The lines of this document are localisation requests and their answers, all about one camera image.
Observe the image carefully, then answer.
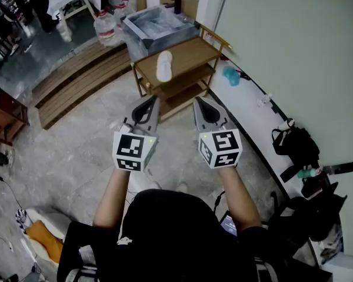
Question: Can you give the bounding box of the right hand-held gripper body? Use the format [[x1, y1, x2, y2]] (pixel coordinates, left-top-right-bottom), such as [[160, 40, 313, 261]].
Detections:
[[197, 116, 244, 169]]

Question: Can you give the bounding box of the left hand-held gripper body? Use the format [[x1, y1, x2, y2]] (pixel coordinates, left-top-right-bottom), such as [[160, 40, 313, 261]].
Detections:
[[112, 113, 160, 173]]

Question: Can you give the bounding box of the white slipper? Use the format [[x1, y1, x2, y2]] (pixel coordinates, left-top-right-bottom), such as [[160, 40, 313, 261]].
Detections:
[[155, 50, 174, 83]]

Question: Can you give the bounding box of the person's right forearm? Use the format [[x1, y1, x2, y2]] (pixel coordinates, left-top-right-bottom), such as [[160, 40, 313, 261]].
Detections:
[[217, 165, 263, 232]]

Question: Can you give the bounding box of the person's left forearm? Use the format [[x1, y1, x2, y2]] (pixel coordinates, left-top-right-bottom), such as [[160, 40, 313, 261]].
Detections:
[[92, 167, 131, 229]]

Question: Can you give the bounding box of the teal cloth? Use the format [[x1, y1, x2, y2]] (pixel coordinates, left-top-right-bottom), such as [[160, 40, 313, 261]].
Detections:
[[221, 65, 242, 86]]

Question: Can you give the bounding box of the wooden three-tier shelf rack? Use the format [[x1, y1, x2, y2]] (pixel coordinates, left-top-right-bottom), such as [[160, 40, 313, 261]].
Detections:
[[131, 23, 234, 122]]

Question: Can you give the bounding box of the crumpled clear plastic wrapper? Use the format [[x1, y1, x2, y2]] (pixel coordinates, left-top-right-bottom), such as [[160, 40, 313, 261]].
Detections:
[[256, 93, 272, 108]]

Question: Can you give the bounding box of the stack of wooden planks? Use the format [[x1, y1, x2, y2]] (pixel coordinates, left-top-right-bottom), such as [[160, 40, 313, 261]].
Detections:
[[31, 42, 136, 130]]

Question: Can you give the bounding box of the white cup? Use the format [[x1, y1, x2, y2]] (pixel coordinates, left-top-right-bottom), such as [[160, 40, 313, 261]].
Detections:
[[277, 117, 295, 130]]

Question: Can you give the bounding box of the black bag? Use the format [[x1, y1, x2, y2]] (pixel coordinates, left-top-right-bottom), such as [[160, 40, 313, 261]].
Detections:
[[271, 126, 321, 183]]

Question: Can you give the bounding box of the tablet screen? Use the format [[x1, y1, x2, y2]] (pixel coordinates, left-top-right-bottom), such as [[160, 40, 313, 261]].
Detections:
[[219, 211, 238, 237]]

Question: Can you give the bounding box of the grey plastic-wrapped sink basin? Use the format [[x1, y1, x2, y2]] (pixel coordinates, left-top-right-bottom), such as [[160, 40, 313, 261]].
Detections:
[[121, 5, 201, 59]]

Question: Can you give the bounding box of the teal bottle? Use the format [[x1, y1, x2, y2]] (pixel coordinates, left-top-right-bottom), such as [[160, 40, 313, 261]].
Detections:
[[296, 167, 323, 179]]

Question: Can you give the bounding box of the large clear water jug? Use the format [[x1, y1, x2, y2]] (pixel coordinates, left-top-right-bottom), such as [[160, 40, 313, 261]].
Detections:
[[93, 9, 119, 47], [114, 0, 134, 26]]

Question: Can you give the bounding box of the person's black shirt torso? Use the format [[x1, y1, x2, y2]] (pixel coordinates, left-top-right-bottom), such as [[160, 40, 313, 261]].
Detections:
[[56, 188, 286, 282]]

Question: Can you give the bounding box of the white cushion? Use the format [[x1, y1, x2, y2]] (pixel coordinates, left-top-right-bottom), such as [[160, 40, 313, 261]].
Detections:
[[22, 207, 70, 258]]

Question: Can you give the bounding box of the dark faucet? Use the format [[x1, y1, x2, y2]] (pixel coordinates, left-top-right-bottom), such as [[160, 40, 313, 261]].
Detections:
[[162, 0, 183, 14]]

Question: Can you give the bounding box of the orange cloth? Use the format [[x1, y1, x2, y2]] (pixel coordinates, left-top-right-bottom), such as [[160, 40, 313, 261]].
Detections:
[[24, 220, 64, 264]]

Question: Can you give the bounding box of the brown wooden cabinet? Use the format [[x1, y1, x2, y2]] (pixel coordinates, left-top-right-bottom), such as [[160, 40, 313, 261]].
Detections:
[[0, 87, 31, 147]]

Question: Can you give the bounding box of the black-white checkered cloth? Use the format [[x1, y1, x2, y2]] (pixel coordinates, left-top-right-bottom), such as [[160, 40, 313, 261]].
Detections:
[[15, 208, 29, 230]]

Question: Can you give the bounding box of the black strap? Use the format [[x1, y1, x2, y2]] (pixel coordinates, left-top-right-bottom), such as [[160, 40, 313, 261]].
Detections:
[[322, 159, 353, 176]]

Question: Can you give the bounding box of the black floor cable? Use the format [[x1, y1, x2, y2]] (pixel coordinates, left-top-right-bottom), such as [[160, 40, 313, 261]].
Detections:
[[0, 172, 25, 212]]

